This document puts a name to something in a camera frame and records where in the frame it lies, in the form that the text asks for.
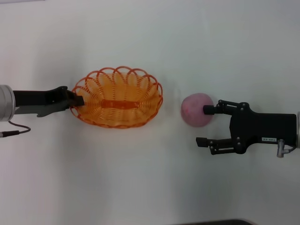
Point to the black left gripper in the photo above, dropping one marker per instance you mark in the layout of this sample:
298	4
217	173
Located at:
30	97

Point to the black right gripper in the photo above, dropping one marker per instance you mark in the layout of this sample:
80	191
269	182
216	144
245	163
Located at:
264	127

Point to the pink peach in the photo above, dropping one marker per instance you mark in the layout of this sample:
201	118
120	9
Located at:
192	111

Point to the orange plastic woven basket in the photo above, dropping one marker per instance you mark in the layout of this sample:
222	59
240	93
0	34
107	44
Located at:
117	103

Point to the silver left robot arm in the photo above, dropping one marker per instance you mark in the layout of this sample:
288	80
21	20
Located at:
5	103

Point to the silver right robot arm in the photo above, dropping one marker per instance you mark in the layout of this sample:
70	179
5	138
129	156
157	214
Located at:
298	129

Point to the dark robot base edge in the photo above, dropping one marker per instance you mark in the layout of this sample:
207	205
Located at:
220	222

